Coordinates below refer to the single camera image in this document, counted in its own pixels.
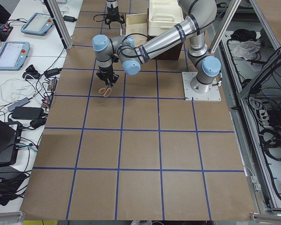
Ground lower blue teach pendant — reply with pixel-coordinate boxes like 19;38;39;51
0;41;30;71

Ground brown wooden drawer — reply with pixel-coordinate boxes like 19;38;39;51
125;13;148;35

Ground aluminium frame post right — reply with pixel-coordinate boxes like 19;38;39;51
209;0;241;54

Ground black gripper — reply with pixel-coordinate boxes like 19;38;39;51
105;8;126;30
96;69;119;87

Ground cream plastic storage bin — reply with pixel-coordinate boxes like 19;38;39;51
148;0;184;36

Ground white cloth rag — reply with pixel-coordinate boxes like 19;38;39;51
232;41;261;60

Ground orange grey scissors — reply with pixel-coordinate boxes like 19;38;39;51
98;85;112;98

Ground black laptop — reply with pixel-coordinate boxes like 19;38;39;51
0;120;22;167

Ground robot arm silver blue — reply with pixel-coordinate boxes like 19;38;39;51
92;0;221;97
104;0;125;28

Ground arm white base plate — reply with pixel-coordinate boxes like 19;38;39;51
182;72;221;102

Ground aluminium frame post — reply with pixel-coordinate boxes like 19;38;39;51
209;0;241;54
44;0;73;51

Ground white coiled cable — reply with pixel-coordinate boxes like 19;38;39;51
0;78;39;103

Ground blue teach pendant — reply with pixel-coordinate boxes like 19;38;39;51
21;13;54;36
0;41;30;71

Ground upper blue teach pendant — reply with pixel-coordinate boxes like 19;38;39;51
21;13;54;36

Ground large black power brick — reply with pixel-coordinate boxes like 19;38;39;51
11;106;44;120

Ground dark brown drawer cabinet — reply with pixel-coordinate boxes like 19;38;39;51
144;35;183;60

